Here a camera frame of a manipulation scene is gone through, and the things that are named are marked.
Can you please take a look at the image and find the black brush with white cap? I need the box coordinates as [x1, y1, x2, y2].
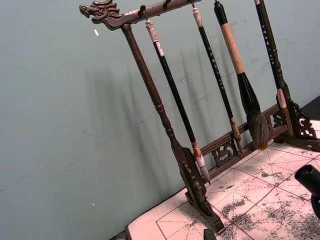
[144, 19, 211, 185]

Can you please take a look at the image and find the carved dark wooden brush rack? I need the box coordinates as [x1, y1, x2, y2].
[79, 0, 320, 232]

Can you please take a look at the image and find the thin black calligraphy brush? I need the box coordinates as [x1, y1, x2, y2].
[191, 7, 244, 155]

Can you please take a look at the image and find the white grid calligraphy paper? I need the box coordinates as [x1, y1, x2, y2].
[124, 141, 320, 240]

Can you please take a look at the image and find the black brush with white ferrule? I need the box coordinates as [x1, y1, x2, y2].
[253, 0, 288, 109]

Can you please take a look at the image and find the black round ink container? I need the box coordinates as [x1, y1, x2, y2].
[294, 164, 320, 219]

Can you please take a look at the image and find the large tan-handled calligraphy brush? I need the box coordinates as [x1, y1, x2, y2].
[213, 0, 270, 151]

